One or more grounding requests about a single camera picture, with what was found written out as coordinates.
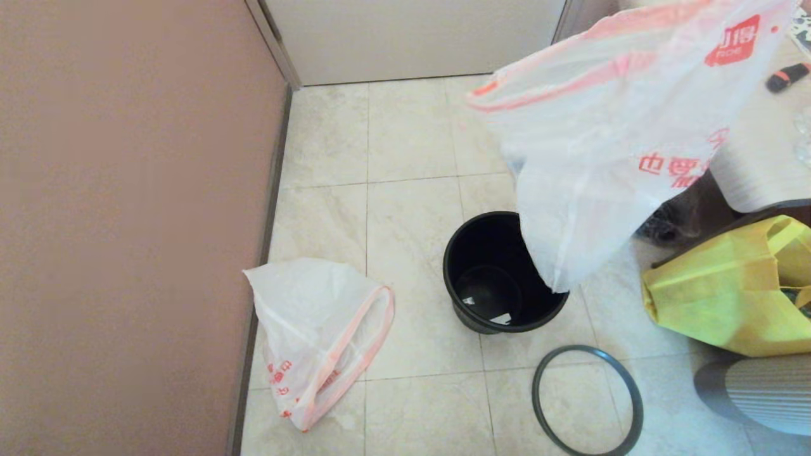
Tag grey bin rim ring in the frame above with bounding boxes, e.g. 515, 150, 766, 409
532, 345, 644, 456

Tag white red-print trash bag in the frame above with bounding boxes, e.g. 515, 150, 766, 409
243, 258, 396, 433
466, 0, 799, 293

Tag black trash bin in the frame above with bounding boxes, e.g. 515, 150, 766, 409
442, 211, 571, 335

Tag empty white red-print trash bag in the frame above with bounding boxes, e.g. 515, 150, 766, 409
243, 258, 396, 433

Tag clear plastic bag dark contents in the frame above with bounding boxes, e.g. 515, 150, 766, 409
637, 190, 704, 248

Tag yellow non-woven tote bag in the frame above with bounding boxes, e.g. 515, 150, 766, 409
641, 215, 811, 358

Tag white door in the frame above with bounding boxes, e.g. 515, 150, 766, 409
263, 0, 568, 87

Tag light wood-grain table top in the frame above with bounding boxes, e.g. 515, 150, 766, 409
710, 0, 811, 213

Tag white ribbed cylinder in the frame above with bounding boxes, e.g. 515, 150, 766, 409
694, 353, 811, 438

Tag clear crumpled plastic item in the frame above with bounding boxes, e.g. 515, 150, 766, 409
793, 106, 811, 168

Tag black orange marker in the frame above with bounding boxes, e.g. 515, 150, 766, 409
765, 62, 811, 94

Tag white black-print paper sheet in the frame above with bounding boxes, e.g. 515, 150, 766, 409
791, 8, 811, 56

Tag light grey door frame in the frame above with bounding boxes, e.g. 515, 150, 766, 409
244, 0, 587, 91

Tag dark metal table frame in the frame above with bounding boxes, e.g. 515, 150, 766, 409
653, 199, 811, 268

